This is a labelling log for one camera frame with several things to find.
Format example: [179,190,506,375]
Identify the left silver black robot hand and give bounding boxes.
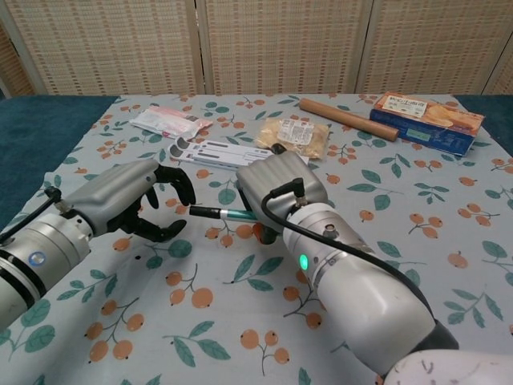
[66,158,197,244]

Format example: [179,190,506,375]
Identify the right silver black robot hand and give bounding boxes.
[236,143,330,245]

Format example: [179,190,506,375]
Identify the teal and white pen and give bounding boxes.
[219,209,257,224]

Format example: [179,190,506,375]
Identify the black marker cap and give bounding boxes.
[188,205,222,220]

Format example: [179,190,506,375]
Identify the clear snack bag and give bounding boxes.
[256,116,331,160]

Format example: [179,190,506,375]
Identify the white folding stand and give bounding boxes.
[167,136,310,172]

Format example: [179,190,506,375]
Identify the floral printed tablecloth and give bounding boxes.
[0,93,513,385]

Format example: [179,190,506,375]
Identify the pink white plastic package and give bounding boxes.
[131,105,214,140]

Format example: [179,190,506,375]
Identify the wooden rolling pin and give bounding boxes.
[297,98,400,143]

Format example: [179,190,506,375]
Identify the woven bamboo screen panel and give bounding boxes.
[196,0,376,97]
[487,31,513,96]
[356,0,513,96]
[0,26,36,99]

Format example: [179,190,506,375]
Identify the folding woven screen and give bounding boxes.
[0,0,208,97]

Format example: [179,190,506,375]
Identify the blue orange cookie box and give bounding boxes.
[368,91,487,157]

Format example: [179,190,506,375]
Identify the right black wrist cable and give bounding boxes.
[261,179,438,322]

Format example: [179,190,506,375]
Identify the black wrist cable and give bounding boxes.
[0,187,63,242]
[261,179,438,322]

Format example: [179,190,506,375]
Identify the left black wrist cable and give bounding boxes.
[0,187,63,242]

